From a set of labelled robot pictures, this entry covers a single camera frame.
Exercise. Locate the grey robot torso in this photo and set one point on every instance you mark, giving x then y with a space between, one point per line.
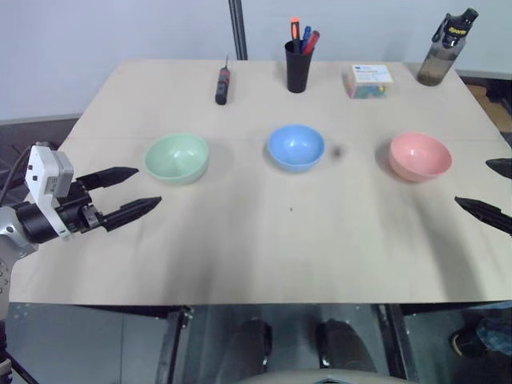
308 377

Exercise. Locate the bystander blue jeans leg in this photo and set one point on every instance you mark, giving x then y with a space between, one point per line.
494 330

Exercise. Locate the orange-capped marker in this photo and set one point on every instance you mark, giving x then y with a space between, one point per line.
295 32

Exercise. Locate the black screwdriver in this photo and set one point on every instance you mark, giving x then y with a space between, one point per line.
222 86

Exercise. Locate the black pen cup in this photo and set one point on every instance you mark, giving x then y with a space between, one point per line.
298 66

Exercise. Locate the black table leg frame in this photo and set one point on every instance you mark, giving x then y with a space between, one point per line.
174 344
398 344

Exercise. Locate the dark water bottle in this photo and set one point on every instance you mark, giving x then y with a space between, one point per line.
440 52

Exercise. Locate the bystander black shoe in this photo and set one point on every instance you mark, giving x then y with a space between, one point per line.
468 343

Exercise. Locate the blue pen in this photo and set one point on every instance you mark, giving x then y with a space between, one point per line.
306 38

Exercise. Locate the red pen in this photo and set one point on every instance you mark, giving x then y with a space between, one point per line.
312 42

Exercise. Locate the dark rounded robot foot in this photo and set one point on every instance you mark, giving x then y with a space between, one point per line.
342 346
248 346

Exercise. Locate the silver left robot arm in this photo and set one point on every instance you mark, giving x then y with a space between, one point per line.
10 234

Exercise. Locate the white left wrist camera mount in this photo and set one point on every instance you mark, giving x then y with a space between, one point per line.
44 174

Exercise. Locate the clear box of coloured clips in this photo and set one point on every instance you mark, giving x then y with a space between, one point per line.
368 82

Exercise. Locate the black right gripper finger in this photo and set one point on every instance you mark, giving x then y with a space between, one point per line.
501 166
486 213

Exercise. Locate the black metal pole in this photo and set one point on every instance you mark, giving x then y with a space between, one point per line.
238 28

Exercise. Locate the red bowl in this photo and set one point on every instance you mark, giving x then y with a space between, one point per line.
420 157

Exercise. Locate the green bowl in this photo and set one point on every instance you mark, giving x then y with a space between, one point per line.
177 158

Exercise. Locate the blue bowl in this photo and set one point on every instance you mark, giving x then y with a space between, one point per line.
296 148

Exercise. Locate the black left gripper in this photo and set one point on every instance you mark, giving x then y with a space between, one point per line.
76 210

